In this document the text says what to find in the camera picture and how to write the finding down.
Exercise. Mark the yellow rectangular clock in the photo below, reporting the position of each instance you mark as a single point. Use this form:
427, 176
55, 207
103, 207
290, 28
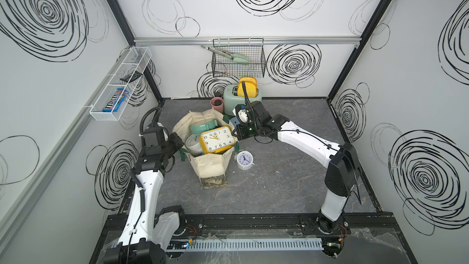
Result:
217, 140

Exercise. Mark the white wire shelf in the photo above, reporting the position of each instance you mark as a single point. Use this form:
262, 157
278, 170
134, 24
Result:
134, 58

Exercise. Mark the black wire basket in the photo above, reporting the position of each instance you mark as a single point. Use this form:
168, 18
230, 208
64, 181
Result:
252, 47

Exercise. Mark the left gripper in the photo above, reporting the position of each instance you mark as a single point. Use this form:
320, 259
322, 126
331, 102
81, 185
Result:
174, 139

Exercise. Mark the silver twin bell clock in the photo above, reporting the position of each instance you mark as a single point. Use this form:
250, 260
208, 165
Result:
193, 145

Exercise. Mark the blue candy packet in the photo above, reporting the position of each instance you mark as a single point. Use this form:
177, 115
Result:
116, 100

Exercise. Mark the green round pastel clock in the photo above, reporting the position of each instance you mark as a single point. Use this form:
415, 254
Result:
200, 127

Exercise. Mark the yellow toast slice front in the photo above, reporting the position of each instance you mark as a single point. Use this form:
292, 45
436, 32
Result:
248, 87

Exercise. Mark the yellow toast slice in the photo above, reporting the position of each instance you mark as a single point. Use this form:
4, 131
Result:
248, 79
248, 87

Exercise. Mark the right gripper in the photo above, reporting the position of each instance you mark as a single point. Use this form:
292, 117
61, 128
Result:
240, 134

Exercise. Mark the grey slotted cable duct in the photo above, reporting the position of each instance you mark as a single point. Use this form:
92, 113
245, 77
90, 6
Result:
246, 245

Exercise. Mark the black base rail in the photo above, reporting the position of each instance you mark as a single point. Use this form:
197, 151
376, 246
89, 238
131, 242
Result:
305, 223

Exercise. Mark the mint green tongs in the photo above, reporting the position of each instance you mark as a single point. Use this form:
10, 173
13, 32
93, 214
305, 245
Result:
235, 57

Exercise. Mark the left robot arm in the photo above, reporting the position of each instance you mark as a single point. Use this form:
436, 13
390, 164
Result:
146, 234

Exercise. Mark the pink cup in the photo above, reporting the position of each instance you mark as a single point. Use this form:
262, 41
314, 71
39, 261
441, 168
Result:
217, 103

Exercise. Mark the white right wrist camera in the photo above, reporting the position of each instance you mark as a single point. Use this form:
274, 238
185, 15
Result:
242, 114

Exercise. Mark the cream canvas tote bag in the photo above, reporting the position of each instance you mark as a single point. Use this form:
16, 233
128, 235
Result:
211, 169

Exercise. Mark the white purple face clock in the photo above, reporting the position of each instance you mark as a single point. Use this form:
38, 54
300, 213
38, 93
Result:
244, 160

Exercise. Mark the yellow toast slice back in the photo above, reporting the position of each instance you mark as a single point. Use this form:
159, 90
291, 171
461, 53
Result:
248, 79

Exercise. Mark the black remote control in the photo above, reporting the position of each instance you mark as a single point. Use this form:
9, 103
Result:
132, 77

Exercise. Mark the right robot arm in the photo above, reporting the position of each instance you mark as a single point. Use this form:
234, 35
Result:
340, 160

